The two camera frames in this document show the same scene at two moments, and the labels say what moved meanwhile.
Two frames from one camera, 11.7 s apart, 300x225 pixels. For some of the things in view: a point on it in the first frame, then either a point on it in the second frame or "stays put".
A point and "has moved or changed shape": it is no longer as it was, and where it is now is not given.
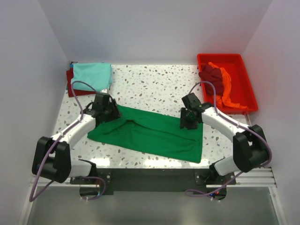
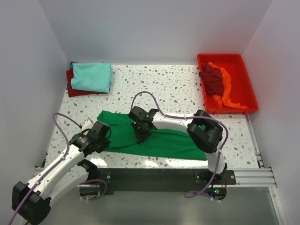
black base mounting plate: x=156 y=181 stays put
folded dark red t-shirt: x=78 y=92 stays put
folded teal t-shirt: x=99 y=76 stays put
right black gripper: x=183 y=123 → x=140 y=138
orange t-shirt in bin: x=220 y=100 stays put
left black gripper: x=116 y=112 → x=105 y=145
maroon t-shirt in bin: x=214 y=75 stays put
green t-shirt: x=152 y=134 has moved or changed shape
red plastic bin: x=241 y=91 stays put
